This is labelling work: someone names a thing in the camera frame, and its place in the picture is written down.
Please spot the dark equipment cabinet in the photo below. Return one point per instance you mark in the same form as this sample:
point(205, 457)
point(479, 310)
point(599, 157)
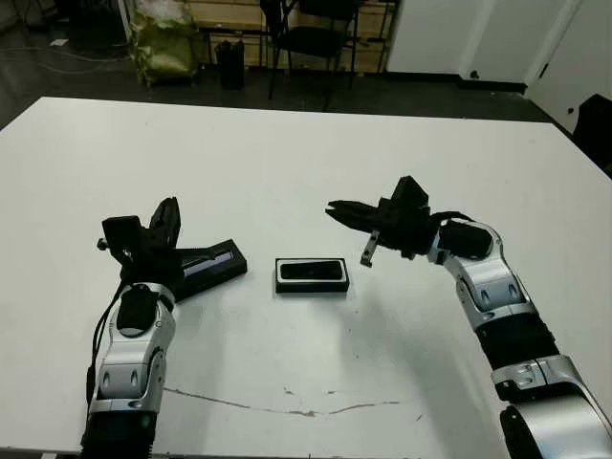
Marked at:
point(86, 16)

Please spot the black waste bin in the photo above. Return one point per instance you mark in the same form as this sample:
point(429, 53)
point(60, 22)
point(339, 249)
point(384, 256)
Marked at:
point(230, 66)

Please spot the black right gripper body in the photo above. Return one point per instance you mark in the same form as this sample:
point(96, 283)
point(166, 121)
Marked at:
point(406, 229)

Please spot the white paper sheet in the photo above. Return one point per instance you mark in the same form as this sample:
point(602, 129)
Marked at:
point(59, 43)

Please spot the green bag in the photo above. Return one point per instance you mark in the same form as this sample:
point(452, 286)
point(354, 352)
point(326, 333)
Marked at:
point(165, 50)

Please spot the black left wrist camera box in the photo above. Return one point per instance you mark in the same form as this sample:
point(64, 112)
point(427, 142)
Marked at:
point(119, 236)

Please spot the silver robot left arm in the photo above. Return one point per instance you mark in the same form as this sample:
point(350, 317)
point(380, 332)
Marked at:
point(129, 354)

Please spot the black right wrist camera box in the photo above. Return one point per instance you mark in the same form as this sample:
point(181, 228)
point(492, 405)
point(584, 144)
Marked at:
point(410, 191)

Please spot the black box base white insert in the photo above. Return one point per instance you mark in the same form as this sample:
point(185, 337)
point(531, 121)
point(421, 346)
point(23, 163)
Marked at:
point(311, 289)

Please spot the white door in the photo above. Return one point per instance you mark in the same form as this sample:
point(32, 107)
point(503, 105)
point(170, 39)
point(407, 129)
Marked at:
point(581, 52)

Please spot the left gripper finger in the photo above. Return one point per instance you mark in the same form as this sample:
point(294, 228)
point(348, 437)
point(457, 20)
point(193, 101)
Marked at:
point(178, 225)
point(163, 222)

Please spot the clear plastic bag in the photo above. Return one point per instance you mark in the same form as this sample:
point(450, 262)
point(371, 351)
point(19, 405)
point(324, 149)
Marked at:
point(160, 6)

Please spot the black box lid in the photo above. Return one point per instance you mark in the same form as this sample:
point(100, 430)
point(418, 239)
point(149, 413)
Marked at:
point(220, 268)

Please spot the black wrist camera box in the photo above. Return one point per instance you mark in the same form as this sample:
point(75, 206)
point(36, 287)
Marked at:
point(410, 191)
point(119, 236)

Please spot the black bulky chair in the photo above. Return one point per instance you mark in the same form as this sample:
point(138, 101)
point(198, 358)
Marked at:
point(595, 129)

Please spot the black folding chair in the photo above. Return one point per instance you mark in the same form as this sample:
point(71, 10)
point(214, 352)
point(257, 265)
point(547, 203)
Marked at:
point(311, 39)

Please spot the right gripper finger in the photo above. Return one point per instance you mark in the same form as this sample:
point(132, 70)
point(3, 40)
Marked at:
point(356, 221)
point(358, 209)

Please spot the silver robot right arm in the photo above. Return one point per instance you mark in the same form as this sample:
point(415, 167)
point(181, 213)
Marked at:
point(497, 282)

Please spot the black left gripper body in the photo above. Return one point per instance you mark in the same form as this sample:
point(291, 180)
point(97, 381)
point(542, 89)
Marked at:
point(158, 268)

